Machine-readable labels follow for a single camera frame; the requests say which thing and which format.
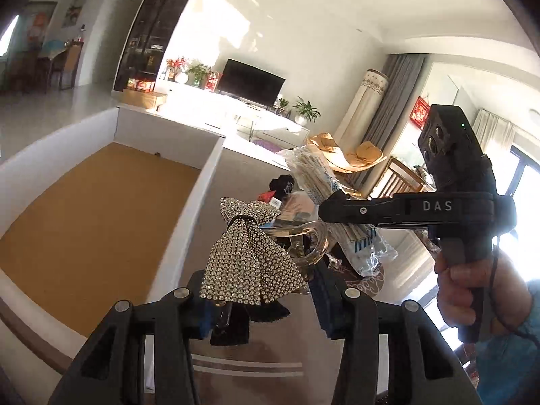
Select rhinestone bow hair clip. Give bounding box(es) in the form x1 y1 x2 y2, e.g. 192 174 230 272
199 197 311 347

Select green potted plant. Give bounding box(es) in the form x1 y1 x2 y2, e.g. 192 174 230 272
188 63 212 88

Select dining chair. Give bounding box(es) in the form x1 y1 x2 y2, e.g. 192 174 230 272
58 44 82 91

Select clear hair claw clip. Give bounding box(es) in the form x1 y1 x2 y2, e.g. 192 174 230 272
264 218 330 267

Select covered standing air conditioner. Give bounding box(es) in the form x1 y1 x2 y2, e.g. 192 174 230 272
333 70 391 153

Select black beaded hair accessory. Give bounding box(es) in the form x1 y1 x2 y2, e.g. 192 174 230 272
270 174 297 197

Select wooden chair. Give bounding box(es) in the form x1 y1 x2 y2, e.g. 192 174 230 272
370 156 428 200

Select person's right forearm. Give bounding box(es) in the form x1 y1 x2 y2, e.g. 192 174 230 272
472 304 540 405

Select cardboard box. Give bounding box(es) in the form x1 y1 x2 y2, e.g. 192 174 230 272
121 88 168 113

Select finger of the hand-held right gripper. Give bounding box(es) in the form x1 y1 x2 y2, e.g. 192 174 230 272
318 190 392 229

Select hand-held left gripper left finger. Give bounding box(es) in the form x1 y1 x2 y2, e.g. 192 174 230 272
48 272 212 405

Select dark glass display cabinet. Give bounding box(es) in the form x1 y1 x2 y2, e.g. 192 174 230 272
114 0 206 93

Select white television cabinet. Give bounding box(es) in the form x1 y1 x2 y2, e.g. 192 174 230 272
156 80 312 146

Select window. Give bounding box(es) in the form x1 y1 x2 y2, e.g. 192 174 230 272
502 143 540 288

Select dining table with blue cloth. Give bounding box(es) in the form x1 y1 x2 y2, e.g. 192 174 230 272
36 38 85 89

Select person's right hand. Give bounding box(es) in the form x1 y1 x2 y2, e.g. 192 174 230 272
434 248 532 342

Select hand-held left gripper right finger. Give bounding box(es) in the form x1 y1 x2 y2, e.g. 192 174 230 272
311 262 484 405

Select red wall hanging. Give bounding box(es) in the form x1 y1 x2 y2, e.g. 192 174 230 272
410 96 430 127

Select rocking chair with orange cushions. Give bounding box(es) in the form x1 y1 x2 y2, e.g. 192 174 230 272
307 132 388 174

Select plastic bag of cotton swabs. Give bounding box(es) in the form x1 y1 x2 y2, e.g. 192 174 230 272
280 145 399 278

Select row of red boxes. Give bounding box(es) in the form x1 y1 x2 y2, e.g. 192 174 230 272
126 77 155 93

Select black television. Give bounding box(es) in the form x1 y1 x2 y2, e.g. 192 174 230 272
217 58 286 108

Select grey curtain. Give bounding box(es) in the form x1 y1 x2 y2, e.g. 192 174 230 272
358 54 425 188

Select red door poster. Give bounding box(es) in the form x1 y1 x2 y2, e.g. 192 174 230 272
25 2 57 47

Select red flowers in white vase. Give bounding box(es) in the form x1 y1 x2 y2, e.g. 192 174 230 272
166 56 190 84

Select large leafy potted plant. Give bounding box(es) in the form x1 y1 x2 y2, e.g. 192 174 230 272
292 96 321 126

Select white storage box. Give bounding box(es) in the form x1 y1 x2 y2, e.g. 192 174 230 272
0 107 227 374

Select framed wall painting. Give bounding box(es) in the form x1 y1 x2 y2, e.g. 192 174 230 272
62 0 90 29

